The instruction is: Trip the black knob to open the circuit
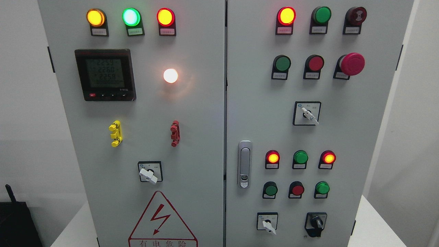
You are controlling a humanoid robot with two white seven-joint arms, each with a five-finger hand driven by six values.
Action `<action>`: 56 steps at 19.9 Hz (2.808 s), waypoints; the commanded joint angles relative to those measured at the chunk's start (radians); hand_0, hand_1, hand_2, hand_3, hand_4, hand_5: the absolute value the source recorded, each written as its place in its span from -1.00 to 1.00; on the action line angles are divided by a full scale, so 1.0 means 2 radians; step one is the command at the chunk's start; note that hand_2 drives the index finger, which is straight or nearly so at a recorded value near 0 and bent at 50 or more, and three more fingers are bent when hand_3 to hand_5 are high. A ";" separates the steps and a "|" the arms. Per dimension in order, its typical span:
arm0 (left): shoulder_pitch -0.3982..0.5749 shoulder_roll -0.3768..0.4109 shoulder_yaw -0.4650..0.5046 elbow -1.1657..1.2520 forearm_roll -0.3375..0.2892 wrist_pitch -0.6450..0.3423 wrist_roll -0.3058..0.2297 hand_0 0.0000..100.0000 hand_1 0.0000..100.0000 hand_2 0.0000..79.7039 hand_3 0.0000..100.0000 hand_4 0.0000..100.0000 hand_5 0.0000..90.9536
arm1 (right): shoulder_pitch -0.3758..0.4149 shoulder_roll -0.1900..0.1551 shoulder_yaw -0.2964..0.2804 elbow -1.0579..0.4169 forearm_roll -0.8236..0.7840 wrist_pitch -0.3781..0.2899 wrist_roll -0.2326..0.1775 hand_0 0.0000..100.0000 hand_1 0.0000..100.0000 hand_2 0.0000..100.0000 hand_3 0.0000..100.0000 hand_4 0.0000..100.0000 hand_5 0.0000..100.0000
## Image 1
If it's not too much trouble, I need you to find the white selector switch upper right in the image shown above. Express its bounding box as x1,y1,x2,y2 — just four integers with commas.
292,101,321,126

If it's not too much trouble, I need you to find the black digital power meter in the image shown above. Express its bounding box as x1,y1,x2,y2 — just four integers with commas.
75,49,137,102

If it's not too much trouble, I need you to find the red lit indicator light left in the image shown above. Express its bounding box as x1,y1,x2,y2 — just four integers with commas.
156,8,177,36

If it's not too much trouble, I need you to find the white selector switch lower right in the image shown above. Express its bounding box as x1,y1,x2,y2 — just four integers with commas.
257,212,278,235

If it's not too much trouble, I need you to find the green push button upper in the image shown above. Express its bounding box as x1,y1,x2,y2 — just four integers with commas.
271,55,291,80

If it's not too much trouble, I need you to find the grey cabinet door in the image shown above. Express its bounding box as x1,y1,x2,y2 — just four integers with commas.
225,0,414,247
38,0,225,247

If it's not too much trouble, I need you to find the red emergency stop button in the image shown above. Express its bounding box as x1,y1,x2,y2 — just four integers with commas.
333,52,365,80

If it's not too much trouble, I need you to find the red push button lower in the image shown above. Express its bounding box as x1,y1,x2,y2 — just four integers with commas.
288,181,305,199

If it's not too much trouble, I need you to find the white selector switch left door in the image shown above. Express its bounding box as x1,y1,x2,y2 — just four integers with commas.
138,161,163,185

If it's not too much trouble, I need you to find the grey right cabinet door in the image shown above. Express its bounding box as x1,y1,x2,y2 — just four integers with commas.
225,0,414,247

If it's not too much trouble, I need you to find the white lit indicator light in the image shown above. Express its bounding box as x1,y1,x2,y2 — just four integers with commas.
163,68,178,83

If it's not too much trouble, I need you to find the green indicator lower middle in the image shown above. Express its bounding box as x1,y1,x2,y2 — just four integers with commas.
292,150,309,170

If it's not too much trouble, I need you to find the red push button upper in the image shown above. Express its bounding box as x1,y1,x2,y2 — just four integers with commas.
303,55,324,80

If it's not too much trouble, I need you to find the red indicator lower right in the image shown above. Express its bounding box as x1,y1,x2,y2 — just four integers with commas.
318,150,336,170

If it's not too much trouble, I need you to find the red push button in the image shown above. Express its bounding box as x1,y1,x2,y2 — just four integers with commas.
288,181,305,199
303,55,324,80

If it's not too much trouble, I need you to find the green indicator bottom right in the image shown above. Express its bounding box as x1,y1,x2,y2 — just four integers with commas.
314,181,330,199

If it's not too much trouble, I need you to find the dark red buzzer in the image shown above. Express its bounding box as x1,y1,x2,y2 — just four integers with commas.
342,7,367,35

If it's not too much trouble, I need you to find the silver door handle lock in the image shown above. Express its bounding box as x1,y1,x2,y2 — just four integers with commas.
237,140,252,189

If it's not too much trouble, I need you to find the red terminal post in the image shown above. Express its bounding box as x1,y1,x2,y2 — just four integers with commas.
170,120,180,147

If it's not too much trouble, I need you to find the green indicator top right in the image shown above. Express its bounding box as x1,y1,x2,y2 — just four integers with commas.
309,6,331,35

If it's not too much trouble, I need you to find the red lit indicator lower left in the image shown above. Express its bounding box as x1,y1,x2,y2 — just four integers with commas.
265,150,280,170

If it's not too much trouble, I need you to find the red electrical warning sticker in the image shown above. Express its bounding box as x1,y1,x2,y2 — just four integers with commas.
128,191,199,247

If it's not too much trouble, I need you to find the yellow terminal post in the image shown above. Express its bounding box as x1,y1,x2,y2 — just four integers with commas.
108,120,123,148

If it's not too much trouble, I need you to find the green push button lower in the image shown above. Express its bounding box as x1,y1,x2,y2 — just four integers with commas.
262,181,278,200

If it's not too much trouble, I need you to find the red lit indicator top right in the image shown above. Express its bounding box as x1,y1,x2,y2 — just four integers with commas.
275,6,296,35

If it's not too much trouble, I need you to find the yellow indicator light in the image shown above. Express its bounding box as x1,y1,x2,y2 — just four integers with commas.
86,8,109,37

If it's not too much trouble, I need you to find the green lit indicator light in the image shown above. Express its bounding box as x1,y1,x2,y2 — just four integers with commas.
122,8,145,36

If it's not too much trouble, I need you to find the black rotary knob switch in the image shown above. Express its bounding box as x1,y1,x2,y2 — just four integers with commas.
304,212,327,237

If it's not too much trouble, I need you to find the grey left cabinet door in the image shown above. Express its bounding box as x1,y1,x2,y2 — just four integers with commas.
38,0,225,247

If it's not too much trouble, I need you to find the white selector switch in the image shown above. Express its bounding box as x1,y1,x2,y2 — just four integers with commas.
257,212,278,235
292,101,321,126

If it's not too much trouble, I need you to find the green push button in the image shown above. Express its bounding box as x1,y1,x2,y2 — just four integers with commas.
271,55,291,80
262,181,278,200

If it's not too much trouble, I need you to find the black box with antenna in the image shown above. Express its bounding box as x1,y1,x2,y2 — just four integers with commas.
0,184,42,247

